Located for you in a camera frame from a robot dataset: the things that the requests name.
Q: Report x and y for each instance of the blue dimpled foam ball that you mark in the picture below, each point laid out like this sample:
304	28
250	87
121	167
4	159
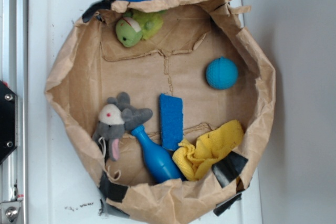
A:
221	73

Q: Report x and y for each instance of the white plastic tray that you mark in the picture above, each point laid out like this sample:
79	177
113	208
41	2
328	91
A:
59	188

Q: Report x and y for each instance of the green plush turtle toy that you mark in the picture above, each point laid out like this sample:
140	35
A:
136	25

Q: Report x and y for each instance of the yellow microfibre cloth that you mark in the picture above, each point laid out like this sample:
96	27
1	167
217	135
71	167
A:
194	161

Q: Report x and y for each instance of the brown paper bag bin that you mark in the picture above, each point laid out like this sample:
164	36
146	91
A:
93	65

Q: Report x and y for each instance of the blue rectangular sponge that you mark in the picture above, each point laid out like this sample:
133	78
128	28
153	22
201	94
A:
171	118

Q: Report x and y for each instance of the aluminium frame rail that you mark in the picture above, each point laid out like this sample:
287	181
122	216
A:
14	35

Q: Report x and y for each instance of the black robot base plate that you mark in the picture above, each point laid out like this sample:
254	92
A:
9	121

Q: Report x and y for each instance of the grey plush mouse toy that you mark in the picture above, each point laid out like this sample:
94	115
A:
116	117

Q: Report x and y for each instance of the blue plastic bowling pin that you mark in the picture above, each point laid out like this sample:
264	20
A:
157	160

